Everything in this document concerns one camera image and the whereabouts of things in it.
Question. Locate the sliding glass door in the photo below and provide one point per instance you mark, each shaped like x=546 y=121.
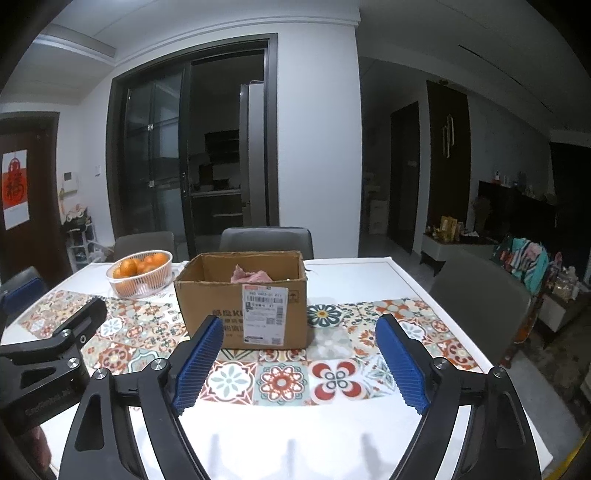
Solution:
x=152 y=161

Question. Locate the cardboard box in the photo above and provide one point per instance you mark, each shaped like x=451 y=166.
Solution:
x=203 y=300

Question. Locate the pile of oranges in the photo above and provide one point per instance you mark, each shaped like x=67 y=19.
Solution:
x=127 y=269

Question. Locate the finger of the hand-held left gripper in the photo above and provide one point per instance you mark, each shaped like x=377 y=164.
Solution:
x=85 y=321
x=23 y=293

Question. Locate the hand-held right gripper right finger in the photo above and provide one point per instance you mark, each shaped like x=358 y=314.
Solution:
x=401 y=369

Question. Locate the grey dining chair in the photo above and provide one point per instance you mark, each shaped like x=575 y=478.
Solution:
x=143 y=247
x=265 y=242
x=480 y=300

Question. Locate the white plastic fruit basket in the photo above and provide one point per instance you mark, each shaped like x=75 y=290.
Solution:
x=143 y=285

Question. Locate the wall intercom panel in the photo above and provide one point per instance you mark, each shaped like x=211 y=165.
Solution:
x=70 y=177

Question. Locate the red and white wall poster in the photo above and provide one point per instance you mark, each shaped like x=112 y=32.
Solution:
x=14 y=184

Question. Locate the dark sideboard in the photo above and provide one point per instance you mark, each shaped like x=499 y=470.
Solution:
x=517 y=217

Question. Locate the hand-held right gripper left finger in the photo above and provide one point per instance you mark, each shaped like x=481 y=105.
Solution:
x=198 y=367

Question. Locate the dark interior door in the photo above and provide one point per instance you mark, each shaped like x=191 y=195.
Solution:
x=404 y=184

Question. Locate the brown entrance door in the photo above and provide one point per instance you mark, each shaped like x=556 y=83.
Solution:
x=41 y=230

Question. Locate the shoe rack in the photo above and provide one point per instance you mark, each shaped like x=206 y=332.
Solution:
x=81 y=244

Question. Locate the tile patterned tablecloth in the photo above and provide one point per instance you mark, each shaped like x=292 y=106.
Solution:
x=281 y=383

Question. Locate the colourful clothes pile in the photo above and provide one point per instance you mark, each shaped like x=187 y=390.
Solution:
x=526 y=261

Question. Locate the mauve cloth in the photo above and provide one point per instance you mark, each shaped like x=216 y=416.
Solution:
x=249 y=276

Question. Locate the kitchen range hood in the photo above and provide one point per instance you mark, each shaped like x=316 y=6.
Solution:
x=221 y=147

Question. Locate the yellow packages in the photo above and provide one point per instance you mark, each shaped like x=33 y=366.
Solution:
x=448 y=228

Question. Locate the white low table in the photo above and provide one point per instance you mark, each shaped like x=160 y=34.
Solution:
x=455 y=251

